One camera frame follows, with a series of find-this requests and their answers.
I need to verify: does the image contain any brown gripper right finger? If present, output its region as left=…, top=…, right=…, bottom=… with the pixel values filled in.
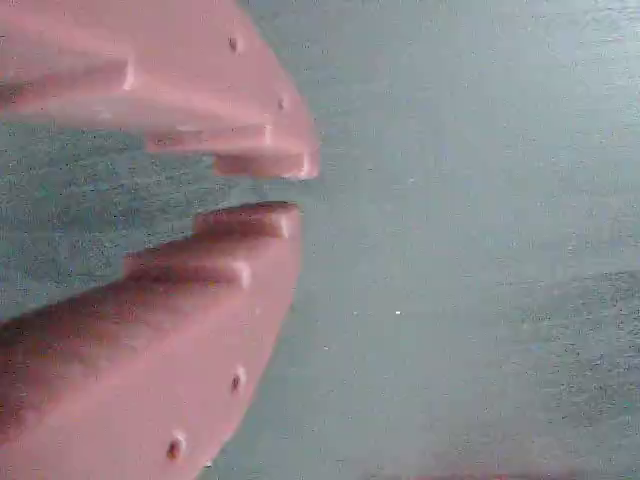
left=0, top=0, right=322, bottom=181

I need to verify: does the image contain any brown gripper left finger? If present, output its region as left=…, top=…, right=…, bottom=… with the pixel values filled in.
left=0, top=200, right=302, bottom=480

